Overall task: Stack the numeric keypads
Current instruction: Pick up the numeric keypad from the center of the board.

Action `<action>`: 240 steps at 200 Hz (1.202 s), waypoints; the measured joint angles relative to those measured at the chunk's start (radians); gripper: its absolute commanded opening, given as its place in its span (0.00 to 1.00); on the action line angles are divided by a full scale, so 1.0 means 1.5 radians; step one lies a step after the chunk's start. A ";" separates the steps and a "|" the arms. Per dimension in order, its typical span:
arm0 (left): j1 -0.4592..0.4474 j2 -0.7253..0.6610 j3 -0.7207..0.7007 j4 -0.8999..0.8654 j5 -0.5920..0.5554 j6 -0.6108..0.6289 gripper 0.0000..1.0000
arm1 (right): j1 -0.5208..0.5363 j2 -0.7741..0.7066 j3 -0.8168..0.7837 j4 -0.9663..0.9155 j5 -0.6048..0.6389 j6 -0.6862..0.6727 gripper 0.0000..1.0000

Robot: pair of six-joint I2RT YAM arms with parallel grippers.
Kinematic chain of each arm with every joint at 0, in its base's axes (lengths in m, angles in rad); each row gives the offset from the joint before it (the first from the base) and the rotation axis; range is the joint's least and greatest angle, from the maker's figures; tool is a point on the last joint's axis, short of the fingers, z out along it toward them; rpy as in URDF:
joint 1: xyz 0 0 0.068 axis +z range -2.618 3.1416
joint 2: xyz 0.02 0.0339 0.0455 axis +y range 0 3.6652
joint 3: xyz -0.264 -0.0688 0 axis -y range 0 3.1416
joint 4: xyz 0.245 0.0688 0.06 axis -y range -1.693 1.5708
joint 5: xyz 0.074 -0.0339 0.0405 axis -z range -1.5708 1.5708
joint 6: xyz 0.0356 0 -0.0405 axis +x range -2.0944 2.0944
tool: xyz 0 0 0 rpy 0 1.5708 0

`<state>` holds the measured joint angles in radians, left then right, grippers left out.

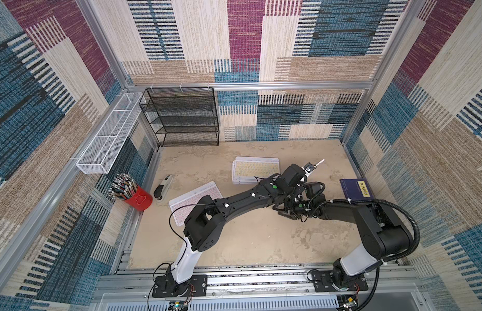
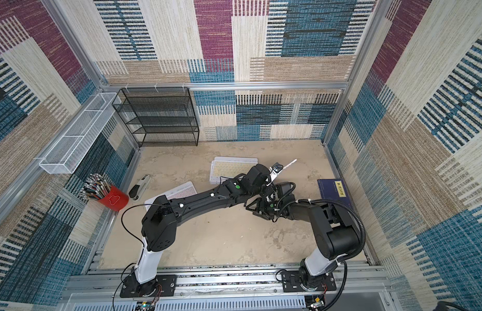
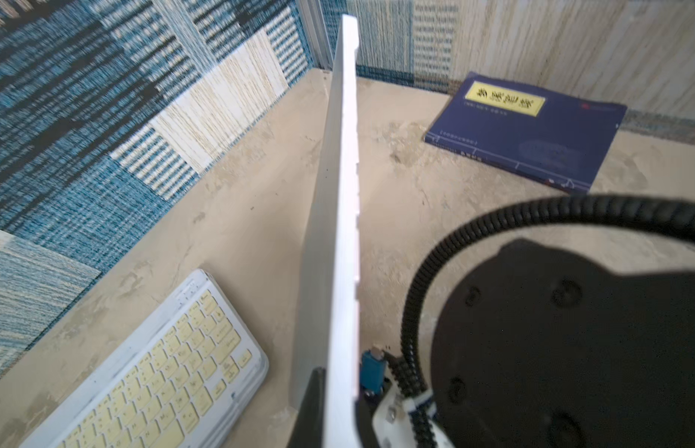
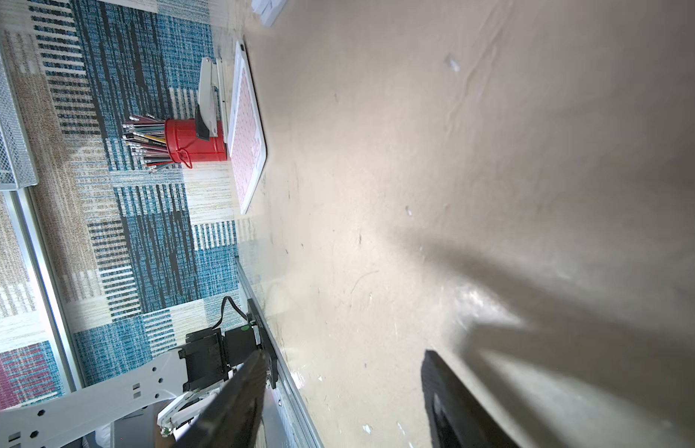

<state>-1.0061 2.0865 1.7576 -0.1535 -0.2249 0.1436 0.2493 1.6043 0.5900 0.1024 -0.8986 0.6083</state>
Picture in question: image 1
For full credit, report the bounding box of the yellow keyboard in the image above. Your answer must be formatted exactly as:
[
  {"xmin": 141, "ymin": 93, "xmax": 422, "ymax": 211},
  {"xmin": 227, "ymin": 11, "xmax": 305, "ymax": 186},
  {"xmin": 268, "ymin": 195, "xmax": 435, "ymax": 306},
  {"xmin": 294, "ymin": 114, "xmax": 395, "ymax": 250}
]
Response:
[{"xmin": 232, "ymin": 156, "xmax": 280, "ymax": 185}]

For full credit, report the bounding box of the pink keyboard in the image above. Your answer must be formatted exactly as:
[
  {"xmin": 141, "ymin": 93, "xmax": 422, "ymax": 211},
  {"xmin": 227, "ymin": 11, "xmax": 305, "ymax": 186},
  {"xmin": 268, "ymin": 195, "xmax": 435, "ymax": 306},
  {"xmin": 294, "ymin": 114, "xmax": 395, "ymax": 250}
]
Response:
[{"xmin": 168, "ymin": 181, "xmax": 223, "ymax": 227}]

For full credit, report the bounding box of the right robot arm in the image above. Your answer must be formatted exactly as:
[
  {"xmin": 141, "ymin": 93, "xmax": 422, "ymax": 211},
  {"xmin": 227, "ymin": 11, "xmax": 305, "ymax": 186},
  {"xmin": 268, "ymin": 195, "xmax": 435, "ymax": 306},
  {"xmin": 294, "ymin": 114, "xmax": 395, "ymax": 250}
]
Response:
[{"xmin": 273, "ymin": 183, "xmax": 420, "ymax": 291}]

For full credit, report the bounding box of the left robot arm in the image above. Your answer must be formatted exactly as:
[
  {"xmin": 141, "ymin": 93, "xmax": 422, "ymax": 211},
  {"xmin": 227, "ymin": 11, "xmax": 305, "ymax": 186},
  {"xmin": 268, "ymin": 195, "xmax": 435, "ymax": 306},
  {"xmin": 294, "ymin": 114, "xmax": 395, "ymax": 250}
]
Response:
[{"xmin": 170, "ymin": 164, "xmax": 311, "ymax": 285}]

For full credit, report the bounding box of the dark blue notebook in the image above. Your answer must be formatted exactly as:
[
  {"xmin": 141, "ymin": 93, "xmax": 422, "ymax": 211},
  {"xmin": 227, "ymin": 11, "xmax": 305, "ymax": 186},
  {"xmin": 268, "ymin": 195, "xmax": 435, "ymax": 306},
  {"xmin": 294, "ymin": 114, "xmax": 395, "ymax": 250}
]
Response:
[{"xmin": 339, "ymin": 179, "xmax": 374, "ymax": 200}]

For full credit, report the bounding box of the black white stapler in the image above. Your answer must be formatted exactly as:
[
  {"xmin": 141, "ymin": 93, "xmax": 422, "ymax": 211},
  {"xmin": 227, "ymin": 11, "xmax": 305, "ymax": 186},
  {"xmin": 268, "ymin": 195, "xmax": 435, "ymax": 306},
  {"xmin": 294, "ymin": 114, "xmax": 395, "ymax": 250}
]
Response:
[{"xmin": 154, "ymin": 174, "xmax": 174, "ymax": 201}]

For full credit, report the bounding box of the red pen cup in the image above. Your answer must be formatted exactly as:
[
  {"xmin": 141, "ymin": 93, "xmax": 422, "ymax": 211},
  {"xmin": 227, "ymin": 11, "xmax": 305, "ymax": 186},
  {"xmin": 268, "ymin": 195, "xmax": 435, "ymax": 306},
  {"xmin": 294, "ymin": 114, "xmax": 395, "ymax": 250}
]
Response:
[{"xmin": 124, "ymin": 186, "xmax": 154, "ymax": 212}]

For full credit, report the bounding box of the bundle of pens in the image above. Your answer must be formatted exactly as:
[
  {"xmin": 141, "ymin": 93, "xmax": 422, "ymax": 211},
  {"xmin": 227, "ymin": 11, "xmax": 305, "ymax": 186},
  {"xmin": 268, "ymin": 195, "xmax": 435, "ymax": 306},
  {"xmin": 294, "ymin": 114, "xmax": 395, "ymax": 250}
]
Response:
[{"xmin": 107, "ymin": 173, "xmax": 138, "ymax": 200}]

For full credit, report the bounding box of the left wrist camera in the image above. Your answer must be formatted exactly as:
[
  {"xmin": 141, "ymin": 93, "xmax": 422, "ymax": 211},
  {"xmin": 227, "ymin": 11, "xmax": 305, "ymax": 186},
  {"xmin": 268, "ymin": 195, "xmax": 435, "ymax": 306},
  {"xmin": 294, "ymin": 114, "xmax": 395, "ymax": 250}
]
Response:
[{"xmin": 303, "ymin": 159, "xmax": 325, "ymax": 177}]

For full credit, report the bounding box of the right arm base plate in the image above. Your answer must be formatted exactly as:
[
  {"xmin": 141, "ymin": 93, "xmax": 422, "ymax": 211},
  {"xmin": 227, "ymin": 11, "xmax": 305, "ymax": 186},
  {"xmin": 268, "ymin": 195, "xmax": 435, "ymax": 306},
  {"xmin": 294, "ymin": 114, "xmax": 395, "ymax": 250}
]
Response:
[{"xmin": 306, "ymin": 269, "xmax": 369, "ymax": 292}]

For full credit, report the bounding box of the black wire shelf rack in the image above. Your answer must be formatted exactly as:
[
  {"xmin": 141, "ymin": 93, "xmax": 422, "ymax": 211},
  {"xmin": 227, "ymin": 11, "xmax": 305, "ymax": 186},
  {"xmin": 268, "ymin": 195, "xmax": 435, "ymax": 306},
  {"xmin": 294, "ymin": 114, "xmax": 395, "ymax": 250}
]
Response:
[{"xmin": 140, "ymin": 88, "xmax": 220, "ymax": 147}]

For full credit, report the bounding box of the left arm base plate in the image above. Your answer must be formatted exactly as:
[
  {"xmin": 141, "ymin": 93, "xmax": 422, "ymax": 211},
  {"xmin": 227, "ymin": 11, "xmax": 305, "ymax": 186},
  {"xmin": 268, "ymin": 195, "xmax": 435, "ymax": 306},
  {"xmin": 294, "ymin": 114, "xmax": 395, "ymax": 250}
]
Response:
[{"xmin": 151, "ymin": 274, "xmax": 208, "ymax": 298}]

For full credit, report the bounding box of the white mesh wall basket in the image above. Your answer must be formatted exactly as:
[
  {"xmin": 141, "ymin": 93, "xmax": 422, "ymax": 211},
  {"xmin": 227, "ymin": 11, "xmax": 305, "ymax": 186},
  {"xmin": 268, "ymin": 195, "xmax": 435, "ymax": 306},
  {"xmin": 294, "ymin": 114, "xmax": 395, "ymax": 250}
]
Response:
[{"xmin": 76, "ymin": 93, "xmax": 144, "ymax": 174}]

